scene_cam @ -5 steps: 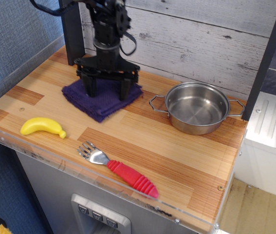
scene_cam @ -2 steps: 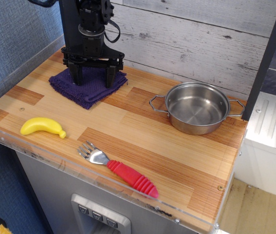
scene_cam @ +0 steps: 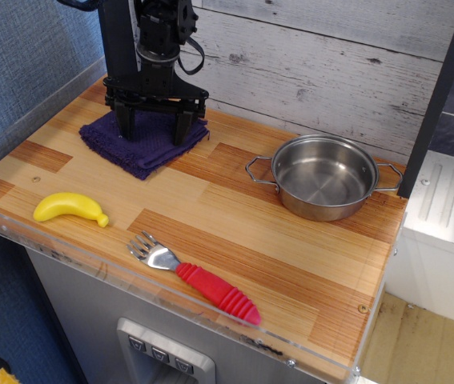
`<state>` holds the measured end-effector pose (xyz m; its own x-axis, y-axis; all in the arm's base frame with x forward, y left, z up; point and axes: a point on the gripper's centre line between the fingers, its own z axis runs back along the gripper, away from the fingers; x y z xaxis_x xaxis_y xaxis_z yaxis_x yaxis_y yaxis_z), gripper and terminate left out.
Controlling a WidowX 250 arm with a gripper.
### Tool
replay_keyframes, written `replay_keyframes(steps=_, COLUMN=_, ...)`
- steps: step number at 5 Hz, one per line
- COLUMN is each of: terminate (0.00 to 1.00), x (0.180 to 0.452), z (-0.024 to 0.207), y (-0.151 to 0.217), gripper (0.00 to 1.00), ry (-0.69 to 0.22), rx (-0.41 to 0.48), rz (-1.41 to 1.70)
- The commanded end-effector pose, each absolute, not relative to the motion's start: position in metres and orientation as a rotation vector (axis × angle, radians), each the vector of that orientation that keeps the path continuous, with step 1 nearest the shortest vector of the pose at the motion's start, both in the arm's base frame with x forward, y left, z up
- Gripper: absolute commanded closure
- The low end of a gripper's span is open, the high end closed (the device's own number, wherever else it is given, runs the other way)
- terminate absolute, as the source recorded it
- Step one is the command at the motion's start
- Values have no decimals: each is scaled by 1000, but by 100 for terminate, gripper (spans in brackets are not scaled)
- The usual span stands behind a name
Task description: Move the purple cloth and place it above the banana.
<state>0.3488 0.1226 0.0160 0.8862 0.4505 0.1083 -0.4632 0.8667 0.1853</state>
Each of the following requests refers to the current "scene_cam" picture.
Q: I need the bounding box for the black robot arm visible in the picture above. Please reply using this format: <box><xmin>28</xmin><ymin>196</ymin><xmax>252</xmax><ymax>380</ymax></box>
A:
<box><xmin>98</xmin><ymin>1</ymin><xmax>209</xmax><ymax>145</ymax></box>

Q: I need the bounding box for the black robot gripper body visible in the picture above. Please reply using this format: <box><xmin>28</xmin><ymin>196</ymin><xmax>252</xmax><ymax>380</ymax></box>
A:
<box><xmin>103</xmin><ymin>48</ymin><xmax>209</xmax><ymax>118</ymax></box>

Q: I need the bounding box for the stainless steel pot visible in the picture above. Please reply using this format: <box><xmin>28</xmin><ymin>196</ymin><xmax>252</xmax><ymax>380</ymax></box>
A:
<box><xmin>245</xmin><ymin>134</ymin><xmax>404</xmax><ymax>222</ymax></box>

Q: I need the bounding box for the dark right frame post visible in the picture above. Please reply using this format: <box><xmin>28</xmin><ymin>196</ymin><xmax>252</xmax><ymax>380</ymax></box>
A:
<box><xmin>397</xmin><ymin>33</ymin><xmax>454</xmax><ymax>198</ymax></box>

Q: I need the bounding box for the dark left frame post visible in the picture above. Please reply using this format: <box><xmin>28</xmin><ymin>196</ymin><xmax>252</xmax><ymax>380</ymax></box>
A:
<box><xmin>98</xmin><ymin>0</ymin><xmax>138</xmax><ymax>77</ymax></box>

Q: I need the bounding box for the dark frame post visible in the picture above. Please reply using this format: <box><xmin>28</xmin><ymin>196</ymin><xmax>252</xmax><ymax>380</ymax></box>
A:
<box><xmin>397</xmin><ymin>33</ymin><xmax>454</xmax><ymax>198</ymax></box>
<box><xmin>98</xmin><ymin>0</ymin><xmax>138</xmax><ymax>77</ymax></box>

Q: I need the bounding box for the yellow toy banana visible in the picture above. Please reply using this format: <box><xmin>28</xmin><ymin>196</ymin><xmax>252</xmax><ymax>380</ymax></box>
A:
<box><xmin>33</xmin><ymin>192</ymin><xmax>109</xmax><ymax>227</ymax></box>

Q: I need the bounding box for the clear acrylic front guard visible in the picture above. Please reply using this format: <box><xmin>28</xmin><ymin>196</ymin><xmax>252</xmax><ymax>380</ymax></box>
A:
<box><xmin>0</xmin><ymin>199</ymin><xmax>408</xmax><ymax>383</ymax></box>

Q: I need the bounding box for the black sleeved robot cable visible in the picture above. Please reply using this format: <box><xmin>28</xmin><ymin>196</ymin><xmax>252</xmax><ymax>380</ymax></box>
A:
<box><xmin>56</xmin><ymin>0</ymin><xmax>106</xmax><ymax>11</ymax></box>

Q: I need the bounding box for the purple cloth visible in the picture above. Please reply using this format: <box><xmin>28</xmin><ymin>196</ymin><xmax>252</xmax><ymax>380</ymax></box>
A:
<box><xmin>79</xmin><ymin>111</ymin><xmax>209</xmax><ymax>180</ymax></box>

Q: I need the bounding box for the white ribbed side appliance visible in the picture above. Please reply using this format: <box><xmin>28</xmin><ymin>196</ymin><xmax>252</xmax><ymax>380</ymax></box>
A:
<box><xmin>385</xmin><ymin>151</ymin><xmax>454</xmax><ymax>320</ymax></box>

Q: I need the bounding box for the silver button control panel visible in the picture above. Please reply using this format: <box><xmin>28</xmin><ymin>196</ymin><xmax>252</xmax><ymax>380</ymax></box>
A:
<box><xmin>116</xmin><ymin>318</ymin><xmax>216</xmax><ymax>384</ymax></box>

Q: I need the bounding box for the red handled metal fork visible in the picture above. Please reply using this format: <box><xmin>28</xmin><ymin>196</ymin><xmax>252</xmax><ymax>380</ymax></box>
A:
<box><xmin>127</xmin><ymin>231</ymin><xmax>261</xmax><ymax>326</ymax></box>

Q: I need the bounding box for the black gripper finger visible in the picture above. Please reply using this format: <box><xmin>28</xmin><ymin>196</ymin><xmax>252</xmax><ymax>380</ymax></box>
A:
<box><xmin>113</xmin><ymin>102</ymin><xmax>135</xmax><ymax>140</ymax></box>
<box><xmin>174</xmin><ymin>110</ymin><xmax>199</xmax><ymax>146</ymax></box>

